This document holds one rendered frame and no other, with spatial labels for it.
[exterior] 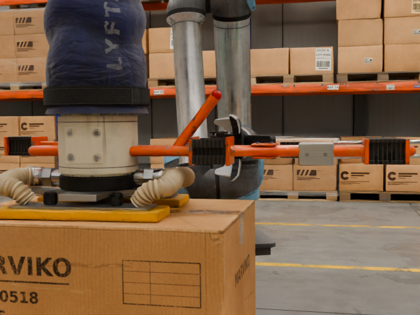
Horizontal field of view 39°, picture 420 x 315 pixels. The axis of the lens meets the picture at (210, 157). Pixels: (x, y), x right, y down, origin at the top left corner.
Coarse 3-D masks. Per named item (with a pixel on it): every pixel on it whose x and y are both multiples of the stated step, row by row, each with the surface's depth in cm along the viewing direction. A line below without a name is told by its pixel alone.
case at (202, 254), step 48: (0, 240) 115; (48, 240) 113; (96, 240) 111; (144, 240) 109; (192, 240) 107; (240, 240) 123; (0, 288) 116; (48, 288) 114; (96, 288) 111; (144, 288) 109; (192, 288) 107; (240, 288) 123
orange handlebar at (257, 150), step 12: (48, 144) 158; (252, 144) 121; (264, 144) 120; (276, 144) 123; (252, 156) 122; (264, 156) 121; (276, 156) 121; (288, 156) 120; (336, 156) 119; (348, 156) 118; (360, 156) 118
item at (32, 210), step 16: (48, 192) 121; (112, 192) 120; (0, 208) 120; (16, 208) 120; (32, 208) 119; (48, 208) 118; (64, 208) 118; (80, 208) 117; (96, 208) 117; (112, 208) 116; (128, 208) 116; (144, 208) 115; (160, 208) 118
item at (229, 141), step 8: (232, 136) 126; (192, 144) 121; (200, 144) 121; (208, 144) 120; (216, 144) 120; (224, 144) 120; (232, 144) 126; (192, 152) 122; (200, 152) 121; (208, 152) 121; (216, 152) 121; (224, 152) 121; (192, 160) 121; (200, 160) 121; (208, 160) 120; (216, 160) 120; (224, 160) 120; (232, 160) 126
